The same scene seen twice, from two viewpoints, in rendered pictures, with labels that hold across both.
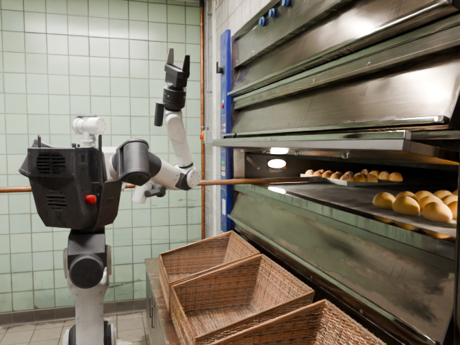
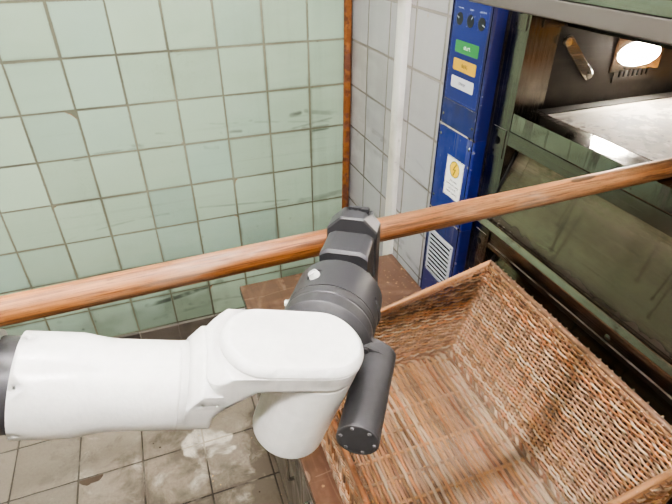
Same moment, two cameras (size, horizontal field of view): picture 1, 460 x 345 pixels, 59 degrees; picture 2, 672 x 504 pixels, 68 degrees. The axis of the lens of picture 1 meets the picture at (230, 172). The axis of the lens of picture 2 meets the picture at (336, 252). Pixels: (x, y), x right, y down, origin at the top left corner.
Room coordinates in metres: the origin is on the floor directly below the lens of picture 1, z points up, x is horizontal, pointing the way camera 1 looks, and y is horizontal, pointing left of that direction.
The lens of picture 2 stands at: (1.67, 0.42, 1.51)
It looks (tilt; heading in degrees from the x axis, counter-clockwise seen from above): 33 degrees down; 355
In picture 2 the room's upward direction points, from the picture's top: straight up
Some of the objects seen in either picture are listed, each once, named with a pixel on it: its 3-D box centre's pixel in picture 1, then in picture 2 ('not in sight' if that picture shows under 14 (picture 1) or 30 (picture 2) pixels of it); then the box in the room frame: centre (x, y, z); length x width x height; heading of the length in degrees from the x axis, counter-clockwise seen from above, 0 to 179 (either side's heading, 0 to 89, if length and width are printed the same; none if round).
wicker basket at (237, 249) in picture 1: (205, 265); (456, 415); (2.27, 0.14, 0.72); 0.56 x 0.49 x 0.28; 15
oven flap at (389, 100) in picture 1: (293, 113); not in sight; (1.79, -0.28, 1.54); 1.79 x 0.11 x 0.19; 16
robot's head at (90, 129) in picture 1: (90, 129); not in sight; (1.59, 0.54, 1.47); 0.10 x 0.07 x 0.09; 72
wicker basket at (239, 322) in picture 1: (234, 304); not in sight; (1.71, -0.02, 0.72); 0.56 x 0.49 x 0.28; 17
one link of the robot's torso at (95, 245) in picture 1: (87, 254); not in sight; (1.50, 0.53, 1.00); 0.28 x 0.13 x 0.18; 17
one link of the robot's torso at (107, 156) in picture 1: (79, 182); not in sight; (1.53, 0.56, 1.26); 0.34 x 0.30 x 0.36; 72
